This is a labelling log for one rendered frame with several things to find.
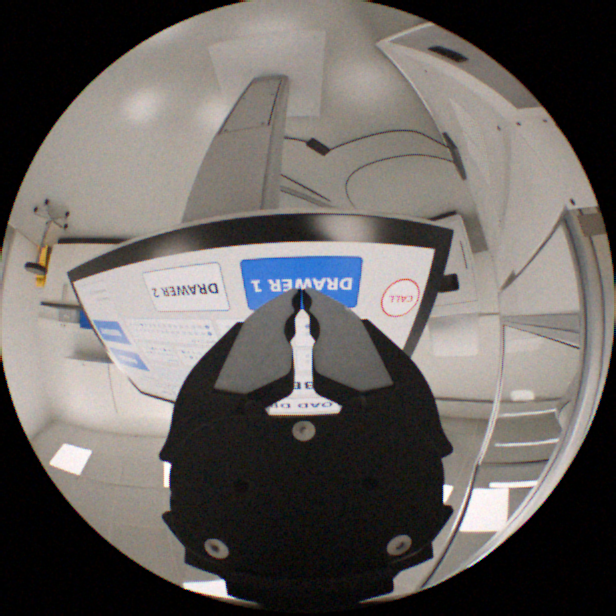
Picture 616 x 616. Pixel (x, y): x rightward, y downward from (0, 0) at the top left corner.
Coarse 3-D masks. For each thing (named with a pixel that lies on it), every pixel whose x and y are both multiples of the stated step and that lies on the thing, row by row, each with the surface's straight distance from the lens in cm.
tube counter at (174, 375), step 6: (156, 366) 32; (162, 366) 31; (162, 372) 33; (168, 372) 32; (174, 372) 30; (180, 372) 29; (186, 372) 28; (162, 378) 35; (168, 378) 33; (174, 378) 32; (180, 378) 31
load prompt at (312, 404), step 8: (176, 392) 37; (288, 400) 28; (296, 400) 28; (304, 400) 28; (312, 400) 28; (320, 400) 28; (328, 400) 29; (272, 408) 31; (280, 408) 31; (288, 408) 31; (296, 408) 30; (304, 408) 30; (312, 408) 31; (320, 408) 31; (328, 408) 31; (336, 408) 31
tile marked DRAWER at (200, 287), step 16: (144, 272) 21; (160, 272) 19; (176, 272) 18; (192, 272) 17; (208, 272) 16; (160, 288) 20; (176, 288) 19; (192, 288) 18; (208, 288) 17; (224, 288) 16; (160, 304) 21; (176, 304) 20; (192, 304) 19; (208, 304) 18; (224, 304) 17
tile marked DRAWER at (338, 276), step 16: (272, 256) 14; (288, 256) 14; (304, 256) 14; (320, 256) 14; (336, 256) 14; (352, 256) 14; (240, 272) 15; (256, 272) 15; (272, 272) 14; (288, 272) 14; (304, 272) 14; (320, 272) 14; (336, 272) 15; (352, 272) 15; (256, 288) 15; (272, 288) 15; (288, 288) 15; (304, 288) 15; (320, 288) 15; (336, 288) 15; (352, 288) 15; (256, 304) 16; (352, 304) 16
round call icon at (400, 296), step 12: (384, 276) 16; (384, 288) 16; (396, 288) 17; (408, 288) 18; (420, 288) 18; (384, 300) 17; (396, 300) 18; (408, 300) 18; (384, 312) 18; (396, 312) 18; (408, 312) 19
